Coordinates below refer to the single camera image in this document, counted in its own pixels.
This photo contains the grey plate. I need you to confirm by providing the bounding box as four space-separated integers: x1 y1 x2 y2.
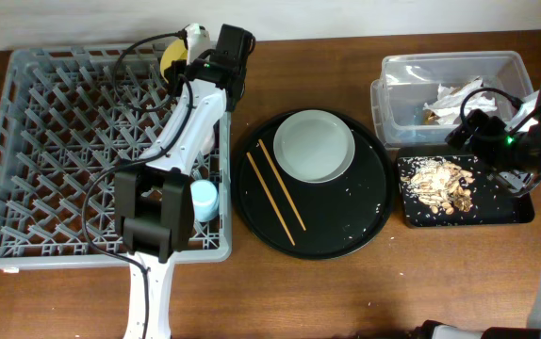
273 109 355 184

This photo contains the black rectangular tray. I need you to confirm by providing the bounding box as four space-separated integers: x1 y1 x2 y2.
396 145 534 228

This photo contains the white tissue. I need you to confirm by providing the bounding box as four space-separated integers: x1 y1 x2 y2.
423 77 498 125

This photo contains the brown snack wrapper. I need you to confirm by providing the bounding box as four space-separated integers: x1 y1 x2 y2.
423 110 439 125

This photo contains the round black tray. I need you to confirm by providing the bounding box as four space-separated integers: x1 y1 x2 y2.
231 113 396 260

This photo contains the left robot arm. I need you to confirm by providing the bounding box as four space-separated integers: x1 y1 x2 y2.
114 24 255 338

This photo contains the yellow bowl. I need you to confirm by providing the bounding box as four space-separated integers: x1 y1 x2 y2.
159 39 188 83

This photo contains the pink cup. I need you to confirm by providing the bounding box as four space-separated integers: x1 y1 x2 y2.
200 130 216 155

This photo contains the food scraps pile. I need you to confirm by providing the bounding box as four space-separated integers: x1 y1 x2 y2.
399 157 475 215

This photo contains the clear plastic bin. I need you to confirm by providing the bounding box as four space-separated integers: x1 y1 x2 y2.
370 51 533 149

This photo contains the blue cup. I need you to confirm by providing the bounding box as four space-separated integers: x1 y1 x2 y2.
190 180 220 222

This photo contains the wooden chopstick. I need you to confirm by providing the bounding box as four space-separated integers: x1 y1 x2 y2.
258 139 307 231
246 152 295 247

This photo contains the grey dishwasher rack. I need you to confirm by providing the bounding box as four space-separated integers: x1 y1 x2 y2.
0 40 233 272

